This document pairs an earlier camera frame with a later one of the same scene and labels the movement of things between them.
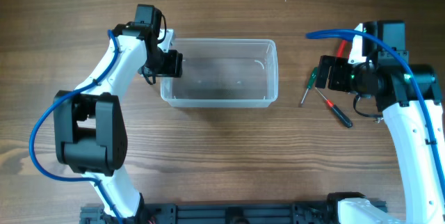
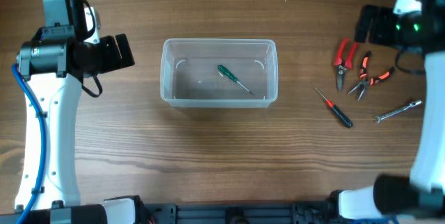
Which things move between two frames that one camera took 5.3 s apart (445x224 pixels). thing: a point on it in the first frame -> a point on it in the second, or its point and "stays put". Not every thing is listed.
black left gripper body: [175, 63] -> [109, 53]
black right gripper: [323, 72] -> [377, 29]
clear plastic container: [224, 73] stays put
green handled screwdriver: [312, 82] -> [227, 72]
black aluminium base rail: [316, 213] stays put
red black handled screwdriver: [337, 111] stays put
